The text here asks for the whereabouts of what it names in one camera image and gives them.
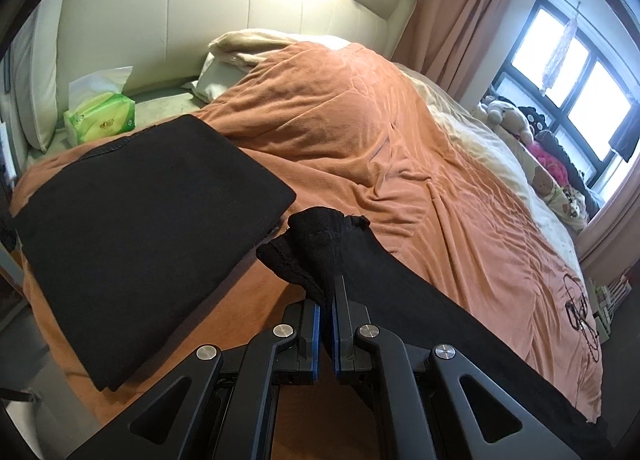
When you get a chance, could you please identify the cream pillow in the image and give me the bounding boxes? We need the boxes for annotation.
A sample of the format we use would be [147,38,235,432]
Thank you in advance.
[188,29,349,104]

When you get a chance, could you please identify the pile of plush toys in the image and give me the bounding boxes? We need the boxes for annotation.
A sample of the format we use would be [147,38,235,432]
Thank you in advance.
[472,96,599,234]

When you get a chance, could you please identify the pink curtain left of window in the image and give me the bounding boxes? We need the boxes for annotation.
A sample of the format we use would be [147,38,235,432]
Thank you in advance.
[393,0,510,100]

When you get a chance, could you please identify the green tissue pack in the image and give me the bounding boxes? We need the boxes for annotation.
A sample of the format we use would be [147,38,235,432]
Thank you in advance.
[63,66,136,147]

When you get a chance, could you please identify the cream padded headboard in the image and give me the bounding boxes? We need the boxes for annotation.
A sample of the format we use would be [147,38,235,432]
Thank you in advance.
[8,0,419,152]

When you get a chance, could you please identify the orange bed duvet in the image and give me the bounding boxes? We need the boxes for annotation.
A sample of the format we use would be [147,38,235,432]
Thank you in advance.
[8,40,604,460]

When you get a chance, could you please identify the black framed window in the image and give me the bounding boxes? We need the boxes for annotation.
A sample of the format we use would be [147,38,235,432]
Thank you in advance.
[491,0,639,202]

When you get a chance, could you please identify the folded black garment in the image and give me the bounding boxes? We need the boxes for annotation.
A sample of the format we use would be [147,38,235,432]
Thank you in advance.
[14,114,295,391]

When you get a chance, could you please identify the black pants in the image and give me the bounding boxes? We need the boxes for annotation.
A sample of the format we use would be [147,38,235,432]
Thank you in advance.
[256,206,612,459]

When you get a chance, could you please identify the black cable on bed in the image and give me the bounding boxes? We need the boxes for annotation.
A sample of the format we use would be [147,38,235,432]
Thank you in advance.
[562,271,601,366]

